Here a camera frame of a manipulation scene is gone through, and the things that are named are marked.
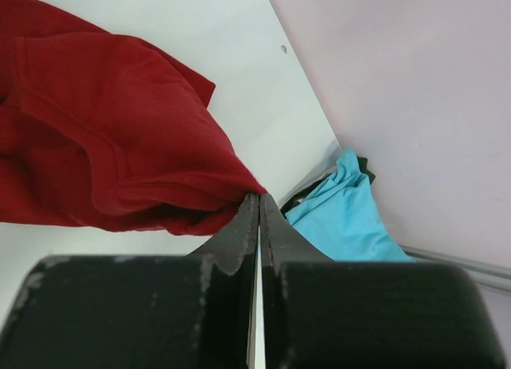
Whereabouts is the right aluminium corner post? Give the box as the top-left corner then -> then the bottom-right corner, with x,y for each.
402,247 -> 510,294

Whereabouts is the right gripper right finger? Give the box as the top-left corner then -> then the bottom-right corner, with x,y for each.
259,194 -> 505,368

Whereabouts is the dark red t-shirt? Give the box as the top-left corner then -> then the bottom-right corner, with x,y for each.
1,0 -> 264,236

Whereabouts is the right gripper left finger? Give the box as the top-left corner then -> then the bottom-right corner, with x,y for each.
1,194 -> 259,368

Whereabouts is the folded cyan t-shirt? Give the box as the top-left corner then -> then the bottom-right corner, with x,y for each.
283,149 -> 414,263

